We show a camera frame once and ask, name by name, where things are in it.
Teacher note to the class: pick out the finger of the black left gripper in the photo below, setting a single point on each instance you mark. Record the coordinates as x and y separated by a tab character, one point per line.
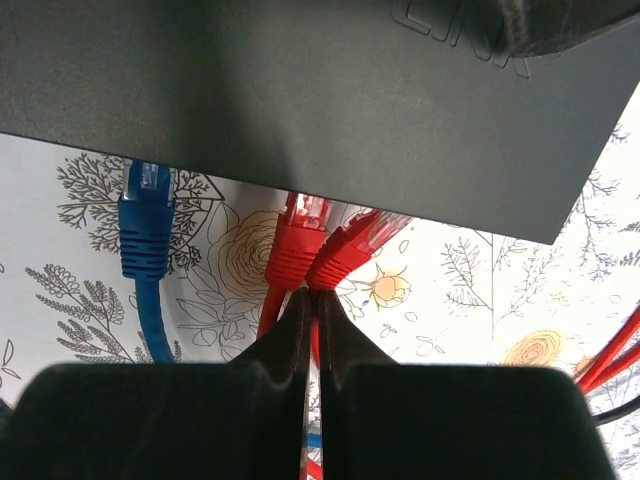
542	27

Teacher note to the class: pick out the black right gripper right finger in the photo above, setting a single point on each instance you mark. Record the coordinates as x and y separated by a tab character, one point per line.
385	420

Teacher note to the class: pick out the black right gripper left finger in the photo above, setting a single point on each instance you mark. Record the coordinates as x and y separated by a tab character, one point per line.
244	419

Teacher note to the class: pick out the black network switch box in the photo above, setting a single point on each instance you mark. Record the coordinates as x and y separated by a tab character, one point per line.
417	107

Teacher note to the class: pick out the floral patterned table mat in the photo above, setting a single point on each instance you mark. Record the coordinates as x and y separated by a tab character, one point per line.
433	294

